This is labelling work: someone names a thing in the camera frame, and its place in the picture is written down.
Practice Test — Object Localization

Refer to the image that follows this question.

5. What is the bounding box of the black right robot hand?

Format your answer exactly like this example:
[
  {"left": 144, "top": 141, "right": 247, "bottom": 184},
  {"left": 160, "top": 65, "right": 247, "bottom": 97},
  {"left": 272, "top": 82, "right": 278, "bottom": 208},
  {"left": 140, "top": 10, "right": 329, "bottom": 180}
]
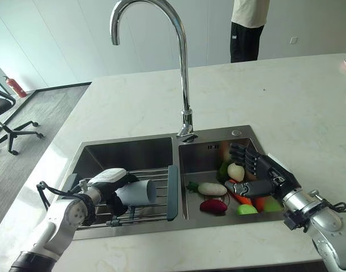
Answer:
[{"left": 225, "top": 143, "right": 300, "bottom": 199}]

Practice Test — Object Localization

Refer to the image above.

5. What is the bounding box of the red fire extinguisher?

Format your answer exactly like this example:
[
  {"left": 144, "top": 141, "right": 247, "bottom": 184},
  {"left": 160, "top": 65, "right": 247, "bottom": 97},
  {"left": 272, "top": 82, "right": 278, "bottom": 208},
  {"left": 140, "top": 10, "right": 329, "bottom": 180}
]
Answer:
[{"left": 3, "top": 75, "right": 28, "bottom": 99}]

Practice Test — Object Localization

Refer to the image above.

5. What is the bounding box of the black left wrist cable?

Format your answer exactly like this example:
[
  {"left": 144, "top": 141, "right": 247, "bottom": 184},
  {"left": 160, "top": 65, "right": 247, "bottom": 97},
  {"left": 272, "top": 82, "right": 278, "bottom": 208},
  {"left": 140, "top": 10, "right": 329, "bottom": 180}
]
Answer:
[{"left": 36, "top": 180, "right": 90, "bottom": 212}]

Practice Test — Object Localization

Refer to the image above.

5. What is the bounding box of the black office chair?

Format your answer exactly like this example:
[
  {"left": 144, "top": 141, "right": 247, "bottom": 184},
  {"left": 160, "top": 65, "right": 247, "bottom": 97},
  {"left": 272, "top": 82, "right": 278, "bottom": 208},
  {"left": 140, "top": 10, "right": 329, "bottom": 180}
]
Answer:
[{"left": 0, "top": 83, "right": 45, "bottom": 155}]

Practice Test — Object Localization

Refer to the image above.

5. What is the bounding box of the light green toy fruit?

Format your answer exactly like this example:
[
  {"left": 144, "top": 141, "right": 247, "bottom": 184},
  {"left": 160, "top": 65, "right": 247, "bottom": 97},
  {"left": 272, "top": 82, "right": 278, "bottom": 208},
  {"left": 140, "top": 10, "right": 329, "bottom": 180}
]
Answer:
[
  {"left": 236, "top": 203, "right": 259, "bottom": 216},
  {"left": 263, "top": 198, "right": 284, "bottom": 213}
]

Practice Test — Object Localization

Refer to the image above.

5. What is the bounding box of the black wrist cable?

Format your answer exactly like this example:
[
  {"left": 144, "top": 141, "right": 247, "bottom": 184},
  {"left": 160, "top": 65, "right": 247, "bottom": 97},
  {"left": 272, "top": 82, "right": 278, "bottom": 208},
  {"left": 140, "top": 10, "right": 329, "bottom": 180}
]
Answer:
[
  {"left": 36, "top": 180, "right": 90, "bottom": 212},
  {"left": 317, "top": 197, "right": 346, "bottom": 213}
]

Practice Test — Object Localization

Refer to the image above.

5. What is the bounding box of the chrome gooseneck faucet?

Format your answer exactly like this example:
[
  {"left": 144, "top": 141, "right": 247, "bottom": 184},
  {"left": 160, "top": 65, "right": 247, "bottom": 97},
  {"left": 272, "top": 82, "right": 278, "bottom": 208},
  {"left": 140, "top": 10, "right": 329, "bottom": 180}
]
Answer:
[{"left": 110, "top": 0, "right": 199, "bottom": 142}]

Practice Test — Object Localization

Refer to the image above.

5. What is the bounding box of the person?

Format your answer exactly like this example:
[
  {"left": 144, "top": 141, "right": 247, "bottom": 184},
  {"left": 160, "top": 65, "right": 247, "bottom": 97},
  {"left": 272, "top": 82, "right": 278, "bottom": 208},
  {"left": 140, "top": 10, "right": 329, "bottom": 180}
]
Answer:
[{"left": 230, "top": 0, "right": 268, "bottom": 63}]

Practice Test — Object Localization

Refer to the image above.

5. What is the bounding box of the white toy onion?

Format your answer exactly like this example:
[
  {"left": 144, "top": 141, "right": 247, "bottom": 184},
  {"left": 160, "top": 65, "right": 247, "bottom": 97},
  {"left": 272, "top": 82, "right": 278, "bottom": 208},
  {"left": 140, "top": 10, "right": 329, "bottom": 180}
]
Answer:
[{"left": 227, "top": 162, "right": 246, "bottom": 182}]

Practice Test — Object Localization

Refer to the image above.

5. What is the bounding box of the orange toy vegetable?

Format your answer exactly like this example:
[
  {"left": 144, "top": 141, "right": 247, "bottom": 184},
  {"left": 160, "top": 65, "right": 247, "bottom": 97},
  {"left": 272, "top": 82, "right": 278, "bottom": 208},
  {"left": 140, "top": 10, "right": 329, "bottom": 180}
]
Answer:
[{"left": 251, "top": 196, "right": 267, "bottom": 213}]

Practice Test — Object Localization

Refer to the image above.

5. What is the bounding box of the metal sink drying rack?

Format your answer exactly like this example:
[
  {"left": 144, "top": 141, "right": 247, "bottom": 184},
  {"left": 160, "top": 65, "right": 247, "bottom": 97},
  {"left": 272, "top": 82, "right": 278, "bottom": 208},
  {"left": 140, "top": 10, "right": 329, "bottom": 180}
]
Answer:
[{"left": 65, "top": 165, "right": 179, "bottom": 228}]

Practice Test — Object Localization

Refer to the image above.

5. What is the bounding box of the white toy radish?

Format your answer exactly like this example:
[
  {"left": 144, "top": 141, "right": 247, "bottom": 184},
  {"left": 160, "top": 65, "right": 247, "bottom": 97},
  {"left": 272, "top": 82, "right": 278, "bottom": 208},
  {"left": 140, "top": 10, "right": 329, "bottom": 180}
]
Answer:
[{"left": 187, "top": 181, "right": 228, "bottom": 196}]

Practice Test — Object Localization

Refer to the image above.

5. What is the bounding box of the green toy pepper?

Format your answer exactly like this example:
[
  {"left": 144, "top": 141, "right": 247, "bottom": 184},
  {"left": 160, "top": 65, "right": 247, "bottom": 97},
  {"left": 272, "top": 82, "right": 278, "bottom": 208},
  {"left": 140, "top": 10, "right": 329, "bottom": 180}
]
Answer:
[{"left": 217, "top": 160, "right": 233, "bottom": 182}]

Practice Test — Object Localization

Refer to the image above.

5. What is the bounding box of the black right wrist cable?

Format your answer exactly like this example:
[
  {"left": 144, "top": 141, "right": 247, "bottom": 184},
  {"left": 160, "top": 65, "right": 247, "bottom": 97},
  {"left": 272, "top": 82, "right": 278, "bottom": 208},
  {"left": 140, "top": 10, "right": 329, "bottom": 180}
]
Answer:
[{"left": 317, "top": 197, "right": 346, "bottom": 213}]

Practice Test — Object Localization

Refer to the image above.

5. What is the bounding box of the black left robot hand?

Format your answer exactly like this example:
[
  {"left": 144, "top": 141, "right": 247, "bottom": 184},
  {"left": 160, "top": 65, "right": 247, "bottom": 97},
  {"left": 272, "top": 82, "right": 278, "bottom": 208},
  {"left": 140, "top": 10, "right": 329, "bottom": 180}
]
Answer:
[{"left": 89, "top": 167, "right": 140, "bottom": 218}]

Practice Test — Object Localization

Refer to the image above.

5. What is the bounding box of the dark red toy beet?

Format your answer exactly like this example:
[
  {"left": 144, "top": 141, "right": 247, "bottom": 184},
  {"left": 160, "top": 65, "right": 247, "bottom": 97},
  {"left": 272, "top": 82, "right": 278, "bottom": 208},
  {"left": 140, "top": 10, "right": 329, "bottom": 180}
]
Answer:
[{"left": 199, "top": 198, "right": 228, "bottom": 214}]

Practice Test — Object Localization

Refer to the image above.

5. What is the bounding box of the stainless steel double sink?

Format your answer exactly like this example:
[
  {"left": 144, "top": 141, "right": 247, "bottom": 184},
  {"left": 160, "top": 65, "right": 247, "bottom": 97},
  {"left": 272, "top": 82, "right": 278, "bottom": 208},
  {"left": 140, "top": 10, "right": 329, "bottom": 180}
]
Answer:
[{"left": 63, "top": 125, "right": 290, "bottom": 240}]

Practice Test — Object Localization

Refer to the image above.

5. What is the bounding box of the orange toy carrot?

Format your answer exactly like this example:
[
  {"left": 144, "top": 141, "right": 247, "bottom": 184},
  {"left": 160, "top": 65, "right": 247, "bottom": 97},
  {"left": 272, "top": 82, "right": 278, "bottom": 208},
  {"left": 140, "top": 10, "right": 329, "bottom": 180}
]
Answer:
[{"left": 227, "top": 178, "right": 253, "bottom": 206}]

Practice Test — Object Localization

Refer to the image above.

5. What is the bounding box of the white cup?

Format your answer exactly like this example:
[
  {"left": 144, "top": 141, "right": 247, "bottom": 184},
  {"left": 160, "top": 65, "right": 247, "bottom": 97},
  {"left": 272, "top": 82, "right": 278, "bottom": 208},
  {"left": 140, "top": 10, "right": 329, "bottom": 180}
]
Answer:
[{"left": 116, "top": 179, "right": 157, "bottom": 206}]

